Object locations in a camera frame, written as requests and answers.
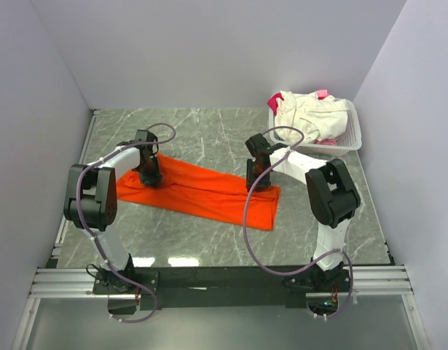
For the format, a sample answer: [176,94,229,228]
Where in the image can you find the orange t shirt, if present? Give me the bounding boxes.
[116,152,282,231]

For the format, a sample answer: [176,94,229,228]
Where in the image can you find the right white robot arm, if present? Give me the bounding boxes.
[243,133,361,291]

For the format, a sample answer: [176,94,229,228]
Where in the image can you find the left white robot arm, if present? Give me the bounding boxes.
[63,130,162,293]

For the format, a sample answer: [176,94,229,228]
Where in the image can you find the pink garment in basket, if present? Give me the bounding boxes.
[266,88,339,148]

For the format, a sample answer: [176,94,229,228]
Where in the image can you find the cream white t shirt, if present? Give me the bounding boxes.
[273,90,350,145]

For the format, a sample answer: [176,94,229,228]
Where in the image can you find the white plastic laundry basket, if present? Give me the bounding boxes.
[267,91,362,156]

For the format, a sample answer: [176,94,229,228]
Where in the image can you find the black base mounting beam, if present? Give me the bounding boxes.
[93,265,352,314]

